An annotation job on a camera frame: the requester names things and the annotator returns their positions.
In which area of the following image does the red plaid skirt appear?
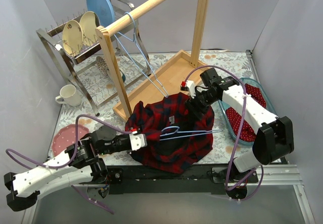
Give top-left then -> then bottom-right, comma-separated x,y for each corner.
125,93 -> 214,174

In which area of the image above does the light blue wire hanger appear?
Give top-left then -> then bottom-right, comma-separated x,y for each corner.
159,126 -> 222,141

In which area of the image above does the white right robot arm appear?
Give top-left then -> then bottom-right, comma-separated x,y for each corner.
180,65 -> 294,183

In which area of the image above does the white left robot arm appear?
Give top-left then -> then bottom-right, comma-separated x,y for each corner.
4,127 -> 131,211

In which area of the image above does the wooden clothes rack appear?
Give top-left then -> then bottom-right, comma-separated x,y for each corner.
96,0 -> 208,122

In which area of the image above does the floral table mat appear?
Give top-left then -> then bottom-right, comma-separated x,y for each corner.
49,51 -> 283,165

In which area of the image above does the pink dotted plate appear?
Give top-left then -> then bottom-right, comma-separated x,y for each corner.
51,124 -> 76,156

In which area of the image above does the red polka dot cloth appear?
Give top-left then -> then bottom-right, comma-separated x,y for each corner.
225,83 -> 267,143

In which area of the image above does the teal cup under rack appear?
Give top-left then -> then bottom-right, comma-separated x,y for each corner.
119,69 -> 126,83

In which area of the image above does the white mug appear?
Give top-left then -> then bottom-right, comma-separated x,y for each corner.
55,84 -> 82,107

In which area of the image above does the teal plastic tray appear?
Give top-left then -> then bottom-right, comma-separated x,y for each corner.
218,77 -> 274,146

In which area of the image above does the metal dish rack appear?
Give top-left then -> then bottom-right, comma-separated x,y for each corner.
36,0 -> 150,116

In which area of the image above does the patterned bowl under rack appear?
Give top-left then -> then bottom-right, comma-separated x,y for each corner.
95,56 -> 110,76

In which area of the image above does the cream plate front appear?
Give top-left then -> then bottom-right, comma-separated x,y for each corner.
62,20 -> 83,57

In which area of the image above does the cream plate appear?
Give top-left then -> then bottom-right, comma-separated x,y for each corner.
79,11 -> 99,46
62,20 -> 83,57

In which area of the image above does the cream plate rear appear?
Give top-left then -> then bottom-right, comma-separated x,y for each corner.
79,11 -> 99,46

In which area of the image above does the blue plate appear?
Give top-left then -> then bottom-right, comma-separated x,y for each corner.
86,0 -> 115,27

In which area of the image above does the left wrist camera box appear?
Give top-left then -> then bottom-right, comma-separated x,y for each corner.
129,129 -> 147,151

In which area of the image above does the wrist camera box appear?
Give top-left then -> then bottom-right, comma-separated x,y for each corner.
180,80 -> 196,98
129,129 -> 147,151

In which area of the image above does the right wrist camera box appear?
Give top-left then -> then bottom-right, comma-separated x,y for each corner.
180,80 -> 196,98

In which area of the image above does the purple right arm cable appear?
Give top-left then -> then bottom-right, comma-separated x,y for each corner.
185,66 -> 265,202

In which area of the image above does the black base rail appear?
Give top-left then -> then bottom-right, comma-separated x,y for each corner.
78,164 -> 258,196

